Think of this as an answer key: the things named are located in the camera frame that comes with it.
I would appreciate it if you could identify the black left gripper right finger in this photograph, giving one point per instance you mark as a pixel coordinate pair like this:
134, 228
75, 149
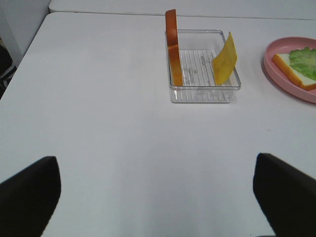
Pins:
286, 196

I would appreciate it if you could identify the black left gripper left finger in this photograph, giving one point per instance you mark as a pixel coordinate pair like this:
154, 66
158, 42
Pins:
28, 199

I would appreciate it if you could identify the bread slice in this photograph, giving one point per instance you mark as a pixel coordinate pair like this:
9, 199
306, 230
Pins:
298, 79
173, 47

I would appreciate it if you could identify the green lettuce leaf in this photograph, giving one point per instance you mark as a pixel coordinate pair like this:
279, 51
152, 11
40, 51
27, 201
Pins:
304, 61

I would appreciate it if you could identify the yellow cheese slice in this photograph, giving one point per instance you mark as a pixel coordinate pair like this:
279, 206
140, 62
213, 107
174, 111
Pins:
225, 62

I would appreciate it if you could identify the pink round plate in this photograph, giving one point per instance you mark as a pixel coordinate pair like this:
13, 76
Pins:
285, 45

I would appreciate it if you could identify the left clear plastic tray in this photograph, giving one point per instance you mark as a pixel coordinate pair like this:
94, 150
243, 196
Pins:
197, 49

